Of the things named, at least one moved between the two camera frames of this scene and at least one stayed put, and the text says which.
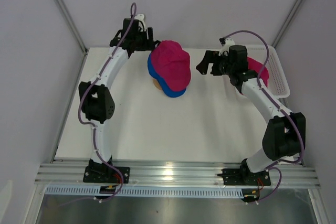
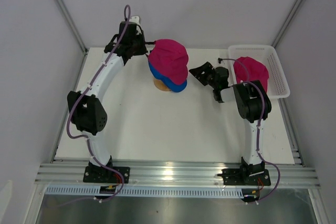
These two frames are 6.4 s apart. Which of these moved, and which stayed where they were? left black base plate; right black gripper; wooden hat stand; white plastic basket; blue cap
Moved: right black gripper; blue cap
Stayed: left black base plate; white plastic basket; wooden hat stand
